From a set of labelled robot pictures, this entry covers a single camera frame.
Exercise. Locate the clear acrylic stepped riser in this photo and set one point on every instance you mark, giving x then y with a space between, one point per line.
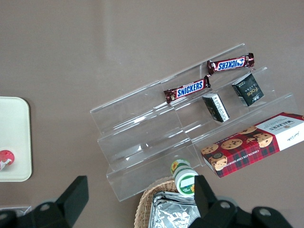
190 114
133 147

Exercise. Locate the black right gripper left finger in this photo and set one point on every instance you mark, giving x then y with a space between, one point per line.
69 204

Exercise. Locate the black Face carton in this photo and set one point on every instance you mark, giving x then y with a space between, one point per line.
250 91
217 108

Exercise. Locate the red and white wrapped item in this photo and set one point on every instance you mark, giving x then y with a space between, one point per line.
6 159

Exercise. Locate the light tan wicker basket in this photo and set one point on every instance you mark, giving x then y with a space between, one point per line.
142 206

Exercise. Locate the white bottle with sunflower label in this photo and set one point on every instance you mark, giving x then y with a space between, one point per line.
184 175

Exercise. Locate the beige rectangular tray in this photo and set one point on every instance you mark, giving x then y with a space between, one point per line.
14 128

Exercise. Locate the clear plastic box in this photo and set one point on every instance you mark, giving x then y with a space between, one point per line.
23 209

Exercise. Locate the silver foil packet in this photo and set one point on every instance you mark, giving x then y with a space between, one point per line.
173 213

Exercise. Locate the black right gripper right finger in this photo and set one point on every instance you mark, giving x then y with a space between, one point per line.
209 209

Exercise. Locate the Snickers chocolate bar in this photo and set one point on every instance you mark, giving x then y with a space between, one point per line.
188 89
229 63

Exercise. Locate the red tartan Walkers cookie box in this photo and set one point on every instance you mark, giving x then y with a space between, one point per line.
249 149

